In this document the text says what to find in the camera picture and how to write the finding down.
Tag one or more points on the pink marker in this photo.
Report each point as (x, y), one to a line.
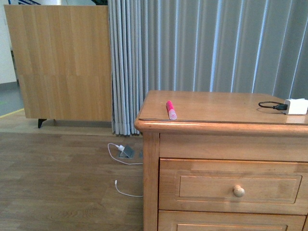
(171, 111)

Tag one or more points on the wooden drawer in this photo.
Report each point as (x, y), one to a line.
(205, 221)
(233, 186)

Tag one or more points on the white plug adapter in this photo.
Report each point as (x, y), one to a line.
(120, 148)

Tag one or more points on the metal floor socket box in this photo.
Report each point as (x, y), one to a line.
(128, 153)

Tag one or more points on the light wooden cabinet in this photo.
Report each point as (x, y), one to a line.
(63, 60)

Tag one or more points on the grey pleated curtain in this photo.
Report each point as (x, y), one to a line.
(251, 46)

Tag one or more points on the white charger block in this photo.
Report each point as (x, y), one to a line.
(296, 106)

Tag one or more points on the wooden nightstand frame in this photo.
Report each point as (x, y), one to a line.
(214, 126)

